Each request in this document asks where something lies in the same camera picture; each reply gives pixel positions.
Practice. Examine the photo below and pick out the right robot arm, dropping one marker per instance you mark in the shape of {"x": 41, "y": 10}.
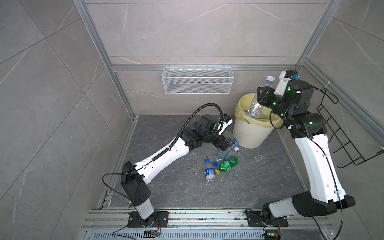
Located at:
{"x": 326, "y": 194}

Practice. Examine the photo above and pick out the green sprite bottle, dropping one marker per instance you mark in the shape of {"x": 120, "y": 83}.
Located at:
{"x": 227, "y": 165}

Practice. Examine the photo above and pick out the clear bottle blue label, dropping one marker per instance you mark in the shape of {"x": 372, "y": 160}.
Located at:
{"x": 235, "y": 144}

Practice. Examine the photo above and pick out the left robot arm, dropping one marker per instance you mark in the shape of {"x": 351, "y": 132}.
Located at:
{"x": 136, "y": 177}

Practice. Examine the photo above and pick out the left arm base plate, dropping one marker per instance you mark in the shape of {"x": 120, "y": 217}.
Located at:
{"x": 156, "y": 219}

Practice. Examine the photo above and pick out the white wire mesh basket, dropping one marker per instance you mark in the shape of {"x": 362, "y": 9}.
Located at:
{"x": 197, "y": 80}

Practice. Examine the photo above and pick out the pocari bottle white cap front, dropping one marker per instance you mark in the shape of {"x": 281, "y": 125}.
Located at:
{"x": 209, "y": 172}

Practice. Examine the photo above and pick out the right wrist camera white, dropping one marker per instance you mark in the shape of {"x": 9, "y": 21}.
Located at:
{"x": 284, "y": 78}

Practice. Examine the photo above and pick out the white bin with yellow bag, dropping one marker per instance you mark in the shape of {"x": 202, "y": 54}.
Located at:
{"x": 251, "y": 133}

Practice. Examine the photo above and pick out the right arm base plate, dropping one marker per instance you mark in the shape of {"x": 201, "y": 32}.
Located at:
{"x": 260, "y": 218}

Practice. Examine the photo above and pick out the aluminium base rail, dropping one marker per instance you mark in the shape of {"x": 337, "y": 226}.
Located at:
{"x": 202, "y": 224}

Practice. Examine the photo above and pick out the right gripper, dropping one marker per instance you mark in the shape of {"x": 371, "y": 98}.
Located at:
{"x": 267, "y": 93}

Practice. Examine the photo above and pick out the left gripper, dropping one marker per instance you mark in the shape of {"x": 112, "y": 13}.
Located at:
{"x": 219, "y": 143}

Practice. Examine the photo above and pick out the black wire hook rack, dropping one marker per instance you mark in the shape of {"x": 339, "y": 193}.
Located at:
{"x": 338, "y": 135}

